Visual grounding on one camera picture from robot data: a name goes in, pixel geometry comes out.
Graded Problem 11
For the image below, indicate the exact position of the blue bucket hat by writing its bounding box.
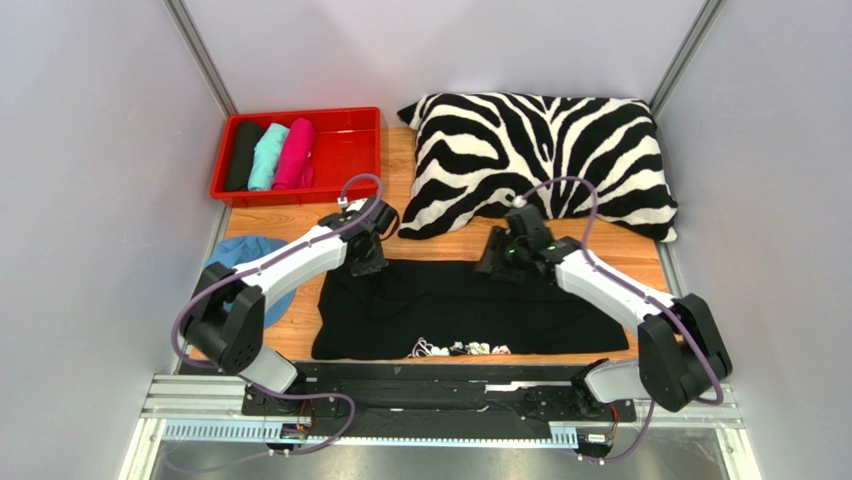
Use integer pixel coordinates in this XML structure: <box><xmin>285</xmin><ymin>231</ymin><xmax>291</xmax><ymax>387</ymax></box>
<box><xmin>202</xmin><ymin>234</ymin><xmax>298</xmax><ymax>330</ymax></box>

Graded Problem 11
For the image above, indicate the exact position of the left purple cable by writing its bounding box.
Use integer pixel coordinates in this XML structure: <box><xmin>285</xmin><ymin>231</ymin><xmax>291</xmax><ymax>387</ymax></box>
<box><xmin>170</xmin><ymin>173</ymin><xmax>386</xmax><ymax>467</ymax></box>

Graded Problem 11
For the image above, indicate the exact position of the red plastic bin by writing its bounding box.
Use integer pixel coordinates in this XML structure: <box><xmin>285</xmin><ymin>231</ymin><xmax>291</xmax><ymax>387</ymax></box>
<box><xmin>209</xmin><ymin>106</ymin><xmax>382</xmax><ymax>208</ymax></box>

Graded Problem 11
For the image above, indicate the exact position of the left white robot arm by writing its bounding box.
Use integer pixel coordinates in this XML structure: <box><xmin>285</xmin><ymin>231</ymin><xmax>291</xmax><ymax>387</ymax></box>
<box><xmin>173</xmin><ymin>196</ymin><xmax>399</xmax><ymax>394</ymax></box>

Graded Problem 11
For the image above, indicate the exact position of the rolled teal shirt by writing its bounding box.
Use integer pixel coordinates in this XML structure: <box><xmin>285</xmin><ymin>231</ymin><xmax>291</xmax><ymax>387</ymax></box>
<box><xmin>248</xmin><ymin>123</ymin><xmax>290</xmax><ymax>191</ymax></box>

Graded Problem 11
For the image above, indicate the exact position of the rolled pink shirt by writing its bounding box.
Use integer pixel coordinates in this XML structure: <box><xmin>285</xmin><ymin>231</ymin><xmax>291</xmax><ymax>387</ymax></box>
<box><xmin>272</xmin><ymin>118</ymin><xmax>317</xmax><ymax>191</ymax></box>

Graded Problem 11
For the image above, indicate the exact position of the rolled black shirt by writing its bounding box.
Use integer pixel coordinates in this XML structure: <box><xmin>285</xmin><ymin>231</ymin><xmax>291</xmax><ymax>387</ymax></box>
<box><xmin>224</xmin><ymin>121</ymin><xmax>265</xmax><ymax>192</ymax></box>

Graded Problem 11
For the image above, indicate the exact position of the black t shirt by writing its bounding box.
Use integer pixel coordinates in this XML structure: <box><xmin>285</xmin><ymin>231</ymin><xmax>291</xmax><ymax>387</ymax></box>
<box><xmin>311</xmin><ymin>260</ymin><xmax>629</xmax><ymax>360</ymax></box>

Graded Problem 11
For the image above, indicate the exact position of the zebra print pillow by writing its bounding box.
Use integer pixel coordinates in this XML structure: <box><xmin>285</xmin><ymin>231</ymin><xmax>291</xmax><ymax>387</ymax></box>
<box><xmin>398</xmin><ymin>92</ymin><xmax>678</xmax><ymax>243</ymax></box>

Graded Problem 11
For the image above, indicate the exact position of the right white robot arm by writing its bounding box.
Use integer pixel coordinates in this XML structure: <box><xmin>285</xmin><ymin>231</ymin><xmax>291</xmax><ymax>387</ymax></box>
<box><xmin>476</xmin><ymin>205</ymin><xmax>733</xmax><ymax>416</ymax></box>

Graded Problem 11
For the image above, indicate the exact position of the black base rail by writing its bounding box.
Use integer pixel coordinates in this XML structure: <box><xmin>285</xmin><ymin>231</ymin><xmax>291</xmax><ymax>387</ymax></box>
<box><xmin>241</xmin><ymin>361</ymin><xmax>637</xmax><ymax>441</ymax></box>

